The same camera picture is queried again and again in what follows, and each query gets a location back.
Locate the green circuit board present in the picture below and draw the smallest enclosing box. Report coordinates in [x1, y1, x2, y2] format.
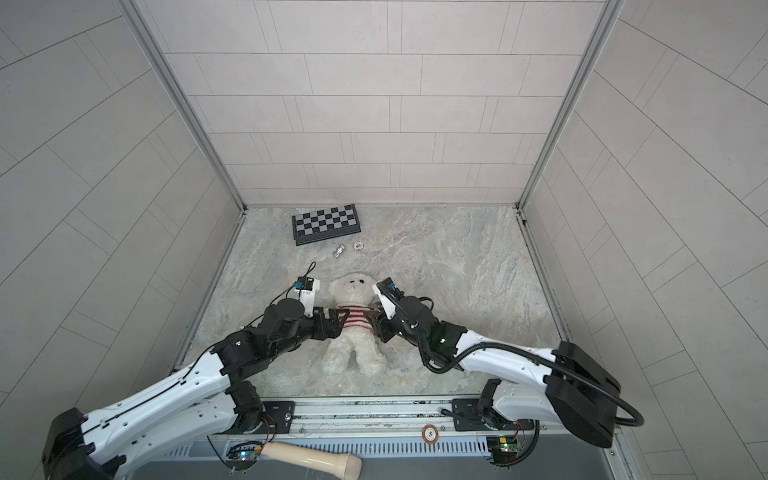
[486, 437, 521, 467]
[226, 441, 263, 471]

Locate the left green circuit board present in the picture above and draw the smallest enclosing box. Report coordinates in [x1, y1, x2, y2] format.
[226, 441, 263, 471]

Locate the right green circuit board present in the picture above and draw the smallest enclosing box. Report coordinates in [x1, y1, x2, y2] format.
[486, 437, 521, 467]

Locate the round red white sticker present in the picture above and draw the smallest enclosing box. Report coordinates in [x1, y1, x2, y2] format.
[421, 424, 439, 445]

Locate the folded black white chessboard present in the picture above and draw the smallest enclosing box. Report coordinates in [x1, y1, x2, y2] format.
[292, 204, 361, 246]

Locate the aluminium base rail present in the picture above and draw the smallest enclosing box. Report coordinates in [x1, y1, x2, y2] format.
[119, 392, 619, 442]

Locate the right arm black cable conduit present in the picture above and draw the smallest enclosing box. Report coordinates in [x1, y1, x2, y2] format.
[413, 296, 644, 428]

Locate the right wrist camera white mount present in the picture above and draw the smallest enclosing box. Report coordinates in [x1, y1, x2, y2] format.
[373, 277, 405, 320]

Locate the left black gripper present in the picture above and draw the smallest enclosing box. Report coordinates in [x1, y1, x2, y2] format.
[267, 305, 352, 361]

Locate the beige wooden handle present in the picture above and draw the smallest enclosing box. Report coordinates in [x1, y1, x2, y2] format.
[260, 442, 362, 480]

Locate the red white striped knit sweater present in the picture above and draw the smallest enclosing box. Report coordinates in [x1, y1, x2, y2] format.
[337, 305, 375, 335]

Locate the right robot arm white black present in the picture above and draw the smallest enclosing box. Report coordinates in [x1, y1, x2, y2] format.
[373, 288, 645, 448]

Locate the white teddy bear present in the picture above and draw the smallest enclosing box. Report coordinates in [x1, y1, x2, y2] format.
[322, 272, 386, 376]

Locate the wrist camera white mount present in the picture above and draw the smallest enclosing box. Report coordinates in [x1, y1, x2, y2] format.
[294, 275, 320, 317]
[373, 277, 405, 320]

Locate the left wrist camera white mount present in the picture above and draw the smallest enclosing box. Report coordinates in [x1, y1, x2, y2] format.
[294, 275, 320, 317]

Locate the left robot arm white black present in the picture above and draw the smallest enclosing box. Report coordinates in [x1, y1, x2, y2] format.
[41, 299, 349, 479]

